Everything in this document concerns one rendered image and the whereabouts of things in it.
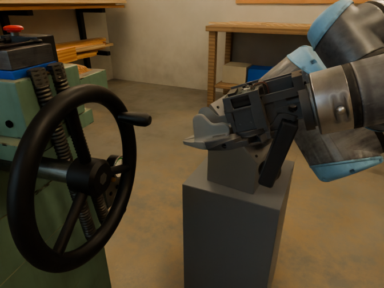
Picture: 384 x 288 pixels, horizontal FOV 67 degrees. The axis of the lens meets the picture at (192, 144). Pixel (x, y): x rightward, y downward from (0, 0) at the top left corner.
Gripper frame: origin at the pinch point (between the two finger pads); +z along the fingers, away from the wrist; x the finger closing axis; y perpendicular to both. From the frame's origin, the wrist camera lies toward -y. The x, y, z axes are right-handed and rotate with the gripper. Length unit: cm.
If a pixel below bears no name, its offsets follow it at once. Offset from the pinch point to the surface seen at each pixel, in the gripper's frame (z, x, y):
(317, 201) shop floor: -12, -111, -94
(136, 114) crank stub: 6.8, 2.1, 8.0
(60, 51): 41, -27, 25
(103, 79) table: 28.1, -22.6, 14.4
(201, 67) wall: 100, -326, -20
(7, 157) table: 23.2, 14.6, 9.5
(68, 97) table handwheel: 8.2, 13.2, 14.8
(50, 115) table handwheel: 8.7, 16.9, 13.7
